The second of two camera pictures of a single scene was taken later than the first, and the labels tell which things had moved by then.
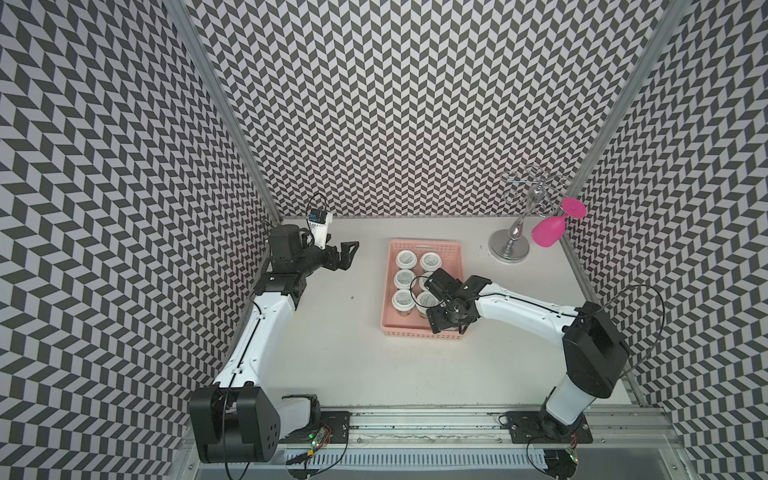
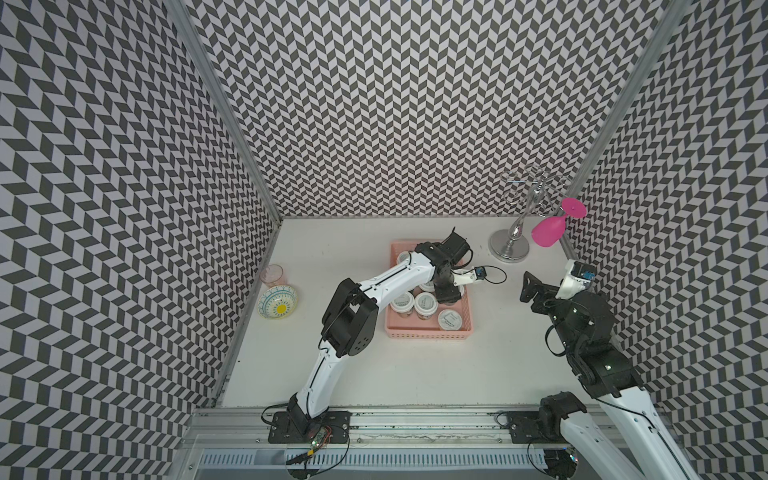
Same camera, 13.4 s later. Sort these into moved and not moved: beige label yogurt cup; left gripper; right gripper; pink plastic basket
Moved: left gripper; right gripper
Not moved: pink plastic basket; beige label yogurt cup
